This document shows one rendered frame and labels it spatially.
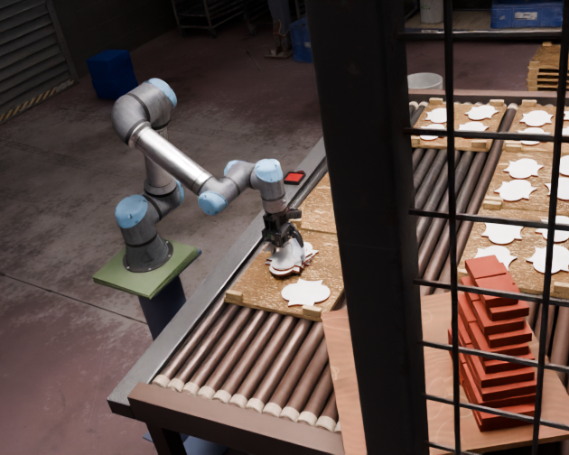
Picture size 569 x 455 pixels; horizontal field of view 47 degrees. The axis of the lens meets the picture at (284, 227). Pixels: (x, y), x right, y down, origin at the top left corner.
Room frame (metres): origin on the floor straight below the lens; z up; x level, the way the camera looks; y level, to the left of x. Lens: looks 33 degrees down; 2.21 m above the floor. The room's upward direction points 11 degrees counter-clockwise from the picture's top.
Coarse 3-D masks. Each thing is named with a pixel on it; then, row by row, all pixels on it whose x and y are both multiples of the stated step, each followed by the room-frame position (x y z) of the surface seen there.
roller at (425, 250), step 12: (468, 156) 2.28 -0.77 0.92; (468, 168) 2.22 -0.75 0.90; (456, 180) 2.12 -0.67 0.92; (456, 192) 2.05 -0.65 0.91; (444, 204) 1.97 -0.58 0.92; (432, 228) 1.84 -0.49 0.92; (432, 240) 1.77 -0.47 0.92; (420, 252) 1.72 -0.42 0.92; (420, 264) 1.66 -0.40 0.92; (420, 276) 1.62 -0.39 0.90; (336, 432) 1.07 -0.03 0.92
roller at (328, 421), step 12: (456, 156) 2.30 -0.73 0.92; (444, 168) 2.22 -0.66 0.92; (444, 180) 2.14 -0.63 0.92; (432, 192) 2.07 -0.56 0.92; (432, 204) 1.99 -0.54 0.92; (420, 216) 1.93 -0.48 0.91; (420, 228) 1.85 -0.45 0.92; (420, 240) 1.80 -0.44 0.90; (336, 408) 1.15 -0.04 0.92; (324, 420) 1.11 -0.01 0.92; (336, 420) 1.12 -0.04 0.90
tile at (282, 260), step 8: (280, 248) 1.80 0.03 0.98; (288, 248) 1.80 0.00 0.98; (304, 248) 1.78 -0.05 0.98; (272, 256) 1.77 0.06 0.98; (280, 256) 1.76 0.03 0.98; (288, 256) 1.75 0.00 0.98; (272, 264) 1.73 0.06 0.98; (280, 264) 1.72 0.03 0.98; (288, 264) 1.71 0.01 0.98; (296, 264) 1.70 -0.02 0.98
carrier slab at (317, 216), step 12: (324, 180) 2.28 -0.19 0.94; (312, 192) 2.20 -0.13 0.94; (324, 192) 2.18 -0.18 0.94; (312, 204) 2.11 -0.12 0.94; (324, 204) 2.09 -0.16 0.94; (312, 216) 2.03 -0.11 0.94; (324, 216) 2.01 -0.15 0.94; (300, 228) 1.97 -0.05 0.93; (312, 228) 1.95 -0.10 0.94; (324, 228) 1.93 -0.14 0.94
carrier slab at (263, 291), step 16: (304, 240) 1.88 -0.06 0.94; (320, 240) 1.87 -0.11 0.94; (336, 240) 1.85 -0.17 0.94; (320, 256) 1.77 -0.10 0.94; (336, 256) 1.76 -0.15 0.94; (256, 272) 1.76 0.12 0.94; (304, 272) 1.71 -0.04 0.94; (320, 272) 1.69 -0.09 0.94; (336, 272) 1.68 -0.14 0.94; (240, 288) 1.69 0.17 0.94; (256, 288) 1.67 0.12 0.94; (272, 288) 1.65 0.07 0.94; (336, 288) 1.59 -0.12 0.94; (240, 304) 1.62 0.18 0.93; (256, 304) 1.59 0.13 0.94; (272, 304) 1.58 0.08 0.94; (320, 304) 1.53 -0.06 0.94; (320, 320) 1.47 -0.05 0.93
